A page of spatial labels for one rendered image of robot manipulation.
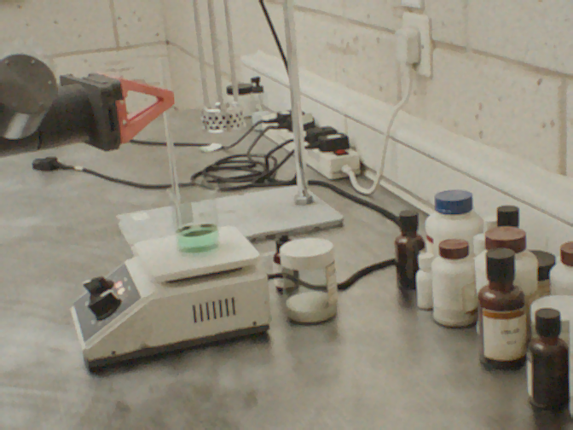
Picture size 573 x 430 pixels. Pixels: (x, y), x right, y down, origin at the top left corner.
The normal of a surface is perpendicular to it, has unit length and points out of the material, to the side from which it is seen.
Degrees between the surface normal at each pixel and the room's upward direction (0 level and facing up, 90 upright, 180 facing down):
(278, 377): 0
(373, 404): 0
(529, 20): 90
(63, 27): 90
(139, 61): 90
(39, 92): 59
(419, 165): 90
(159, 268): 0
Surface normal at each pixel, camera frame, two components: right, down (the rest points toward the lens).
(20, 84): 0.44, -0.31
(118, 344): 0.29, 0.27
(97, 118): -0.83, 0.22
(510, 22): -0.95, 0.17
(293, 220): -0.08, -0.95
